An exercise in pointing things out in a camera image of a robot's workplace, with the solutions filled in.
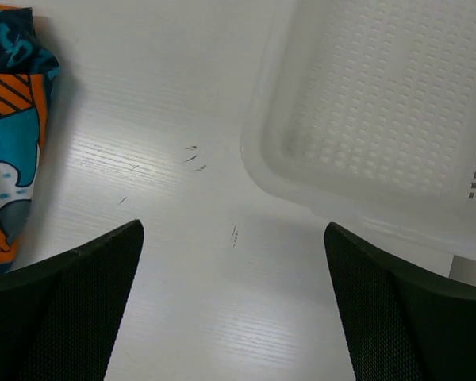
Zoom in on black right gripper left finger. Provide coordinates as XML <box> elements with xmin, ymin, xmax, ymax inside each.
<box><xmin>0</xmin><ymin>220</ymin><xmax>144</xmax><ymax>380</ymax></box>

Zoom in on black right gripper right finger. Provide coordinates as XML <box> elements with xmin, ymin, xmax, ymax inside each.
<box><xmin>324</xmin><ymin>222</ymin><xmax>476</xmax><ymax>380</ymax></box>

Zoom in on colourful patterned shorts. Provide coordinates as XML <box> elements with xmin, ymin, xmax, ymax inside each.
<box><xmin>0</xmin><ymin>5</ymin><xmax>60</xmax><ymax>275</ymax></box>

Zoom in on white plastic basket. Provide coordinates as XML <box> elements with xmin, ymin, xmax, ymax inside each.
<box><xmin>241</xmin><ymin>1</ymin><xmax>476</xmax><ymax>258</ymax></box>

